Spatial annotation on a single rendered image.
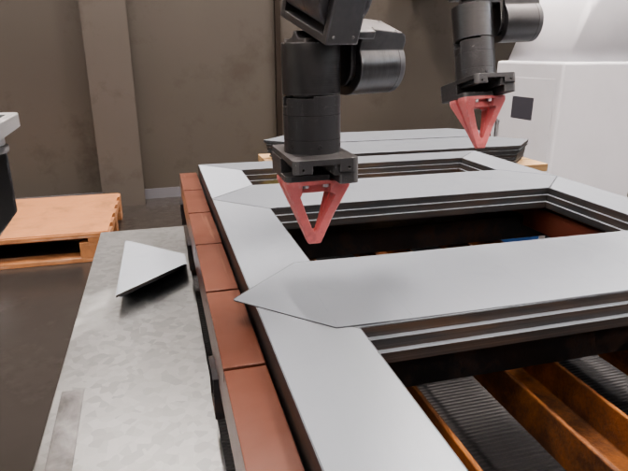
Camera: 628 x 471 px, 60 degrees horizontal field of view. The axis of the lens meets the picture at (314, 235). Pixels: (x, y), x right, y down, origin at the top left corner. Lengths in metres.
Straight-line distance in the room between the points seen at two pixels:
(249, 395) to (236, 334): 0.11
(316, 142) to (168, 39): 3.93
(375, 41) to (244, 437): 0.38
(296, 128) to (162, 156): 3.97
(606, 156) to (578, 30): 0.86
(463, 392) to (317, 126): 0.62
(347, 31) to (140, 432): 0.50
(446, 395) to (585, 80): 3.17
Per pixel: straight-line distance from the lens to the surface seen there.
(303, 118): 0.53
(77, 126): 4.47
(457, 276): 0.68
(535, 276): 0.71
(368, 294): 0.61
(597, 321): 0.68
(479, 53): 0.84
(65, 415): 0.77
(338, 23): 0.50
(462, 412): 0.97
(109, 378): 0.83
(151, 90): 4.43
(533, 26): 0.90
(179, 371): 0.81
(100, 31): 4.25
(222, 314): 0.63
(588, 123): 4.04
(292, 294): 0.61
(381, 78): 0.58
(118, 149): 4.30
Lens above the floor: 1.11
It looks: 19 degrees down
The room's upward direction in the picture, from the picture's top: straight up
